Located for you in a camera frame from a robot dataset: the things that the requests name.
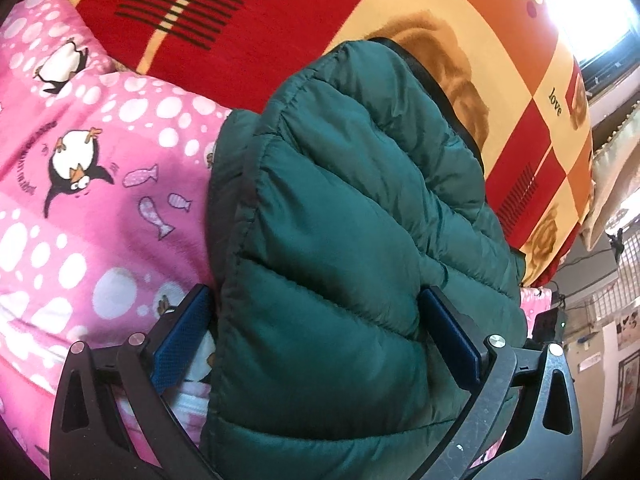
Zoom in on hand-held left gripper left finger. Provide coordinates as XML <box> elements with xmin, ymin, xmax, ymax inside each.
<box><xmin>50</xmin><ymin>284</ymin><xmax>221</xmax><ymax>480</ymax></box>

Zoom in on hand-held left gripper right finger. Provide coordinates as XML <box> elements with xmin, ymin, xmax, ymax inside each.
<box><xmin>419</xmin><ymin>286</ymin><xmax>583</xmax><ymax>480</ymax></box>

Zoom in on green puffer jacket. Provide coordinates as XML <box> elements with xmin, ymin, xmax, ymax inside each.
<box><xmin>200</xmin><ymin>37</ymin><xmax>528</xmax><ymax>480</ymax></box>

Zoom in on black device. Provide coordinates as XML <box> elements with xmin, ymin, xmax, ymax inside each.
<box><xmin>532</xmin><ymin>309</ymin><xmax>568</xmax><ymax>346</ymax></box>

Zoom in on pink penguin print blanket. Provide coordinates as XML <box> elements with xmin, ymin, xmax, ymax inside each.
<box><xmin>0</xmin><ymin>0</ymin><xmax>553</xmax><ymax>480</ymax></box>

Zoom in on cream curtain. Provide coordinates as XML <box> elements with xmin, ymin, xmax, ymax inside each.
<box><xmin>580</xmin><ymin>105</ymin><xmax>640</xmax><ymax>251</ymax></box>

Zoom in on red orange printed blanket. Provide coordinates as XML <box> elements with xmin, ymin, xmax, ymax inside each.
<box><xmin>40</xmin><ymin>0</ymin><xmax>596</xmax><ymax>288</ymax></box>

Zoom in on bright window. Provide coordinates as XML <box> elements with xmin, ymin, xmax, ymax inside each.
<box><xmin>537</xmin><ymin>0</ymin><xmax>636</xmax><ymax>78</ymax></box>

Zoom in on framed wall picture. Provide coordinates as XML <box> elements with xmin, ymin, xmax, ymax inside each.
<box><xmin>615</xmin><ymin>350</ymin><xmax>640</xmax><ymax>426</ymax></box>

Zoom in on wire grid rack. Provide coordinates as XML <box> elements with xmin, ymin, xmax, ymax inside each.
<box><xmin>587</xmin><ymin>230</ymin><xmax>640</xmax><ymax>323</ymax></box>

